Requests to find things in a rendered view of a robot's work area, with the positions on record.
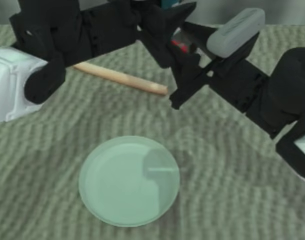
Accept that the small red object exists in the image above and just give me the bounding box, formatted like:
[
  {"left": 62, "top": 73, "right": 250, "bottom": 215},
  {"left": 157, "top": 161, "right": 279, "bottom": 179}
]
[{"left": 171, "top": 34, "right": 196, "bottom": 55}]

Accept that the light wooden stick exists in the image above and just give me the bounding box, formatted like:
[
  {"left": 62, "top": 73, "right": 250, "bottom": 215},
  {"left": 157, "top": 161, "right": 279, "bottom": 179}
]
[{"left": 72, "top": 62, "right": 170, "bottom": 96}]

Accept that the light green round plate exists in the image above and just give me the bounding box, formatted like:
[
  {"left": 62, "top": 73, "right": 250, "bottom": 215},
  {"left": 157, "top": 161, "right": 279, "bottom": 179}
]
[{"left": 78, "top": 135, "right": 181, "bottom": 228}]

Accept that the green textured table mat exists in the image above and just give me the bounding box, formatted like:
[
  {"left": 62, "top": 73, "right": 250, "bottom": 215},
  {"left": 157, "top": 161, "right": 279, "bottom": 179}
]
[{"left": 0, "top": 23, "right": 305, "bottom": 240}]

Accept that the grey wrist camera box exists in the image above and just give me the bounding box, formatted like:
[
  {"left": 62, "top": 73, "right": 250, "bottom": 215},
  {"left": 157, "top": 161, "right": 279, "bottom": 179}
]
[{"left": 206, "top": 8, "right": 266, "bottom": 59}]

